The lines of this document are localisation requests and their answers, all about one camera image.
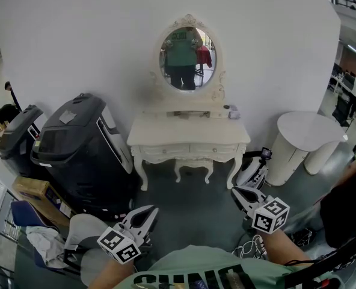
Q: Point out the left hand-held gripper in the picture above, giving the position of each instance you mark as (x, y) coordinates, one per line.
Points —
(119, 245)

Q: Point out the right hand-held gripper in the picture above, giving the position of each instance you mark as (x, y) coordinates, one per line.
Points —
(269, 215)

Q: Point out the cream carved drawer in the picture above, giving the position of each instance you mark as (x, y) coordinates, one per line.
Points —
(213, 149)
(164, 150)

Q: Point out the person's left forearm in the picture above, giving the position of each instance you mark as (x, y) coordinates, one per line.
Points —
(112, 274)

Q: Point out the person's right forearm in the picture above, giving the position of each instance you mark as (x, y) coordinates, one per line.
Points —
(283, 247)

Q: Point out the white device with small screen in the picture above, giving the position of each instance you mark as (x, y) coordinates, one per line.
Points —
(254, 170)

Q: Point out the cream ornate stool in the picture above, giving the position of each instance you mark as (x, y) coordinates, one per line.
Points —
(193, 165)

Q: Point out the grey padded chair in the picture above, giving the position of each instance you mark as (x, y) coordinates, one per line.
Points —
(84, 239)

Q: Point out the person's green printed shirt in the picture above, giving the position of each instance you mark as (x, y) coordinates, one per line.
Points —
(202, 269)

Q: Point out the small purple box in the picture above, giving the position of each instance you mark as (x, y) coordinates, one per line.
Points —
(234, 113)

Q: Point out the cream ornate dressing table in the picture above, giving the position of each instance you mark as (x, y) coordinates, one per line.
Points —
(187, 134)

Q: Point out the large black machine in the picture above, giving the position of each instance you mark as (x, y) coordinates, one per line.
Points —
(81, 155)

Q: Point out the small dark round object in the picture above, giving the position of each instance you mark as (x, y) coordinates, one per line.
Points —
(226, 106)

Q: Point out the brown cardboard box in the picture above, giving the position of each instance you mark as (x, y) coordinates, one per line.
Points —
(42, 199)

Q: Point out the white crumpled cloth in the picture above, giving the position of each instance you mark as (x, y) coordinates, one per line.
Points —
(44, 245)

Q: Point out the blue chair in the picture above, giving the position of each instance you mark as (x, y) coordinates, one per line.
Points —
(26, 217)

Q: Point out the black office chair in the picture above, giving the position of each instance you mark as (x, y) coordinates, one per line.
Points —
(341, 111)

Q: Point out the small black machine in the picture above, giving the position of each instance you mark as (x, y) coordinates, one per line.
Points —
(18, 140)

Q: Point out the white round pedestal table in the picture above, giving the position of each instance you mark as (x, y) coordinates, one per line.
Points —
(304, 137)

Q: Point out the oval mirror with cream frame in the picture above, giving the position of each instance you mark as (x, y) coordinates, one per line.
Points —
(187, 57)

